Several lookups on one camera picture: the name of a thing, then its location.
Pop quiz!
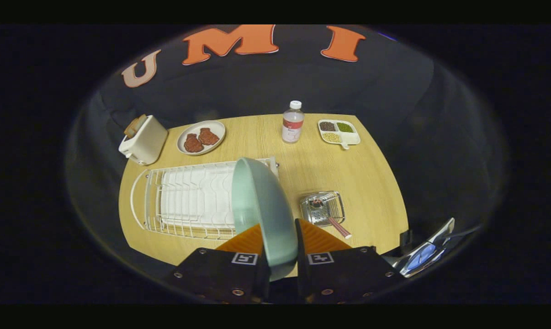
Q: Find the pale green plate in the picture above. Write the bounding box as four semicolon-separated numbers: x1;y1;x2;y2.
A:
231;158;299;281

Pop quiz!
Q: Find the beige plate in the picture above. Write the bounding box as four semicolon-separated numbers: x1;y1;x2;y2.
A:
177;120;226;156

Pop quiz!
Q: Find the clear water bottle red label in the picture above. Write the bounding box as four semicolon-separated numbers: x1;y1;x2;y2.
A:
282;101;305;144

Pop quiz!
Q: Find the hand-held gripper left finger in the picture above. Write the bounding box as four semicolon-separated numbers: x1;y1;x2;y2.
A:
164;223;271;304

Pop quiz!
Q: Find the white drip tray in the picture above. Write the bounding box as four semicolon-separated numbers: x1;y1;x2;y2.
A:
160;167;237;229

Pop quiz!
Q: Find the black backdrop cloth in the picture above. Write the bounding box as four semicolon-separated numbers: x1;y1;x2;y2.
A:
68;25;504;256

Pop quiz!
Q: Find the white wire dish rack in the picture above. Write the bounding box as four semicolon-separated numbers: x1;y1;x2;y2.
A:
130;158;280;240

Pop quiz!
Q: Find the white toaster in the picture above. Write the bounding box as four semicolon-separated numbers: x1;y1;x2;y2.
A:
119;114;169;166

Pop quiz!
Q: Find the brown bread slice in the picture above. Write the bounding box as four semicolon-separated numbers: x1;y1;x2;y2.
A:
124;114;148;139

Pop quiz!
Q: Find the white divided dish with beans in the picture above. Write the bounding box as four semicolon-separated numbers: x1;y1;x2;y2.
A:
318;119;361;150

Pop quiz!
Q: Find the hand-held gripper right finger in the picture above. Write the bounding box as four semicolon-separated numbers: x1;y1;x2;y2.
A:
295;218;405;304

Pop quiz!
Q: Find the brown meat patty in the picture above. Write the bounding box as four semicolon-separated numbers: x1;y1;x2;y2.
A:
184;133;204;153
198;128;220;146

